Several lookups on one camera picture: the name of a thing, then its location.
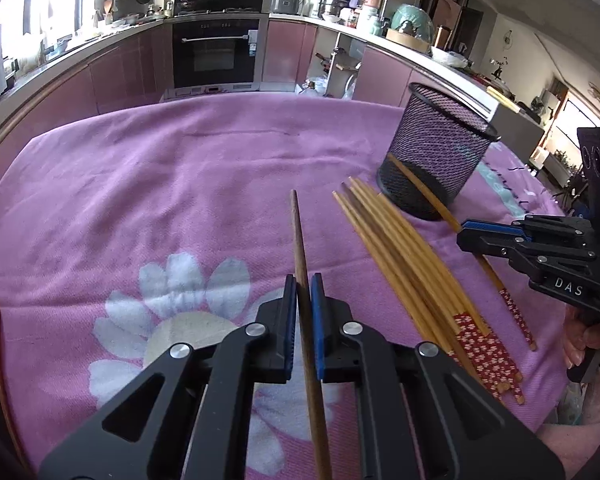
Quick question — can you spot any purple floral tablecloth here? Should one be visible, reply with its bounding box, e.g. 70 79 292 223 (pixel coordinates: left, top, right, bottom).
0 93 557 467

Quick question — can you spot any teal rounded appliance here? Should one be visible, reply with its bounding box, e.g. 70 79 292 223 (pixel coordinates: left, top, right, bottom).
391 3 434 44

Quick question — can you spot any lone chopstick red patterned end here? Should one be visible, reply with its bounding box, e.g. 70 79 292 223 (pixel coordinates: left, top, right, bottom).
387 154 538 351

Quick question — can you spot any bamboo chopstick floral end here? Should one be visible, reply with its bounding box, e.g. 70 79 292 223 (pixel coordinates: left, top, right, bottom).
340 181 524 396

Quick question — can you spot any black built-in oven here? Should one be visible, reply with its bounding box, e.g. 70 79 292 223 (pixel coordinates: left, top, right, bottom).
172 18 259 88

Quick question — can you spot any person's right hand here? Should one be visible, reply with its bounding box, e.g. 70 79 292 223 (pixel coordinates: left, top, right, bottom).
562 307 600 370

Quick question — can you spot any brown wooden chopstick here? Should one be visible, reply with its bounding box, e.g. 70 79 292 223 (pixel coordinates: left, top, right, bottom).
290 190 332 480

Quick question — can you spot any black mesh utensil holder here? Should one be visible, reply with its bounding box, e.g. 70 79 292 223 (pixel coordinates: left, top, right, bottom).
376 82 500 221

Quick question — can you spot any plastic water bottle on floor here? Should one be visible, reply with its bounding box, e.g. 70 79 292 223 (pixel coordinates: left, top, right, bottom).
300 78 326 96

